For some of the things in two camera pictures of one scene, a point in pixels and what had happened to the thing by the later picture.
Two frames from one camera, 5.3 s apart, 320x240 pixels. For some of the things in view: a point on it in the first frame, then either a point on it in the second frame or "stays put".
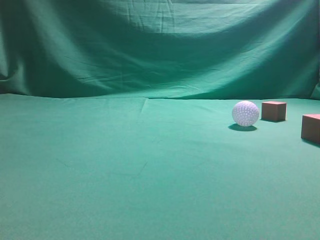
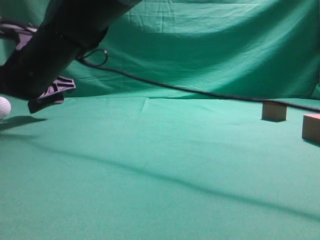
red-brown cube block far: [273, 110] stays put
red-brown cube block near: [310, 127] stays put
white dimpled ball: [245, 113] to [5, 107]
